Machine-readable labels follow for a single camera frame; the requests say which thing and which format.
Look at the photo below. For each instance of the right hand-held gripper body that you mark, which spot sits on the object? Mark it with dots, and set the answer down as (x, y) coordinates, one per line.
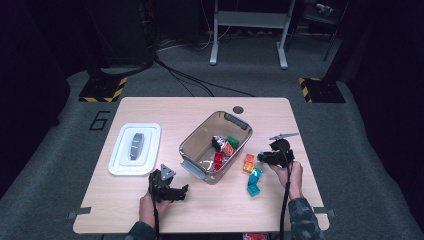
(283, 155)

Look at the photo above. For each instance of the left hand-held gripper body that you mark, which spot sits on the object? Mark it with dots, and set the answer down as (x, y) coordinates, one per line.
(160, 188)

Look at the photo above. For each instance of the orange-red toy block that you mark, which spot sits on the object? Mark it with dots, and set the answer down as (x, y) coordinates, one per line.
(249, 158)
(228, 149)

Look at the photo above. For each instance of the translucent orange toy block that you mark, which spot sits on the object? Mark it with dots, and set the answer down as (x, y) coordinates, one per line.
(248, 167)

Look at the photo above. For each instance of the blue toy block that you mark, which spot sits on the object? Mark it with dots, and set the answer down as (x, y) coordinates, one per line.
(253, 180)

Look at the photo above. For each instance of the green toy block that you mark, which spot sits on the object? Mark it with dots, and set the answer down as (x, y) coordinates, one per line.
(233, 141)

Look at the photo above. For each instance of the red toy block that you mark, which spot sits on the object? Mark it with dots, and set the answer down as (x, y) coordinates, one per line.
(219, 157)
(217, 167)

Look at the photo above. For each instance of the white bin lid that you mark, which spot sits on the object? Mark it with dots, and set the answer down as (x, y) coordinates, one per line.
(135, 149)

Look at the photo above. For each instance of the transparent grey storage box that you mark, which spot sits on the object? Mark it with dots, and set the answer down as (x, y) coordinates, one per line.
(196, 146)

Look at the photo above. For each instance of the white toy car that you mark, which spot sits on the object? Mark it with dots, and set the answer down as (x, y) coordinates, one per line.
(218, 143)

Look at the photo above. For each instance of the person's left hand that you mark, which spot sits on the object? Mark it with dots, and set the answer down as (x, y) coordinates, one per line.
(148, 210)

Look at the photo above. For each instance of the person's right hand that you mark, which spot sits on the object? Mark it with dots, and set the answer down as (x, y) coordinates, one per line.
(293, 180)

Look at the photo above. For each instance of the grey tape strip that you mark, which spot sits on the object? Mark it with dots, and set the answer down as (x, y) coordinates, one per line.
(81, 211)
(328, 212)

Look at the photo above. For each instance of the black stand base hazard tape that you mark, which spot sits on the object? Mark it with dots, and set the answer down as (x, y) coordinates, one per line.
(325, 91)
(100, 89)

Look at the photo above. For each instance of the red label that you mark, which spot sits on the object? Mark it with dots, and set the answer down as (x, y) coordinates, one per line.
(254, 237)

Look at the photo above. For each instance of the white metal stand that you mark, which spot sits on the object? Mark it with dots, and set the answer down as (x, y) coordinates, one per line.
(250, 19)

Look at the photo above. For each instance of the grey device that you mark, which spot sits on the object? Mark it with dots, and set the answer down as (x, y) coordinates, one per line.
(325, 8)

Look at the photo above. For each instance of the black cabinet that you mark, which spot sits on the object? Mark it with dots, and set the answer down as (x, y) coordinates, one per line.
(123, 33)

